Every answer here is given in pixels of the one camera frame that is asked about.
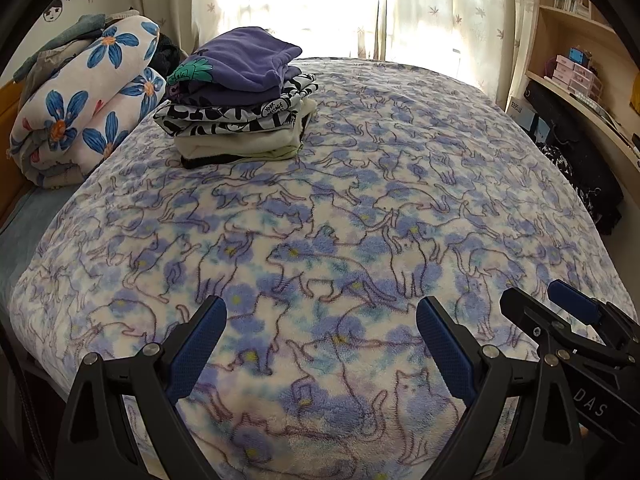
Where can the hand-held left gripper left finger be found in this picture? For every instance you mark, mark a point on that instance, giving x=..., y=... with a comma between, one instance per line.
x=200, y=345

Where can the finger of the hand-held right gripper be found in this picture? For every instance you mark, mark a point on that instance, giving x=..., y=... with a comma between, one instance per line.
x=525, y=312
x=575, y=305

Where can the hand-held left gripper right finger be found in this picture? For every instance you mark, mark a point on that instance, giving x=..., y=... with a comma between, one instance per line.
x=445, y=350

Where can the purple hoodie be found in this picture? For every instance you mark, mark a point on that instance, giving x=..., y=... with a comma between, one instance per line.
x=240, y=55

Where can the grey folded clothes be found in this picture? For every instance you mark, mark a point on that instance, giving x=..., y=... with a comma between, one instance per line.
x=55, y=52

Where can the black and white dotted cloth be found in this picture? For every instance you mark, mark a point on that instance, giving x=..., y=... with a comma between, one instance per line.
x=555, y=158

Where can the black long case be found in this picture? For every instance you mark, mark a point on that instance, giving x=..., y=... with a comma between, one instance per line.
x=580, y=130

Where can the cat print fleece blanket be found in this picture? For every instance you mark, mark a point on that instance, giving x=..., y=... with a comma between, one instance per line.
x=325, y=210

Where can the black folded cloth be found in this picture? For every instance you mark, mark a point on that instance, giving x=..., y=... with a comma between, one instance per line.
x=210, y=161

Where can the white and blue box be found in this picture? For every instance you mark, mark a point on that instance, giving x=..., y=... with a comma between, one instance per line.
x=520, y=110

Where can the cream folded cloth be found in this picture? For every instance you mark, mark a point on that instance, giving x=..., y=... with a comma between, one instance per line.
x=240, y=142

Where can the grey-blue bed sheet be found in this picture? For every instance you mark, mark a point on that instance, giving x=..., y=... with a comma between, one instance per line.
x=30, y=225

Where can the stack of pink boxes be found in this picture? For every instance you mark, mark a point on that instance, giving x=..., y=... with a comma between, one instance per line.
x=575, y=77

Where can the black and white patterned cloth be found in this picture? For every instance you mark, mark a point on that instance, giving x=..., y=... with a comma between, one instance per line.
x=225, y=115

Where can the blue toy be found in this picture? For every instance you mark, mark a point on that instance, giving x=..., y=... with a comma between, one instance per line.
x=578, y=56

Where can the blue flower print quilt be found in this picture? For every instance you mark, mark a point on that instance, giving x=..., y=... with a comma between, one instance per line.
x=75, y=110

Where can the wooden shelf unit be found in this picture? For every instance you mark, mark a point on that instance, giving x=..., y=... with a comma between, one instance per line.
x=575, y=25

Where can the wooden headboard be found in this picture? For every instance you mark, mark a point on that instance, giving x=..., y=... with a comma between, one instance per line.
x=7, y=130

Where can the dark cloth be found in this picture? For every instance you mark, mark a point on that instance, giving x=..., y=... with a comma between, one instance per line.
x=167, y=57

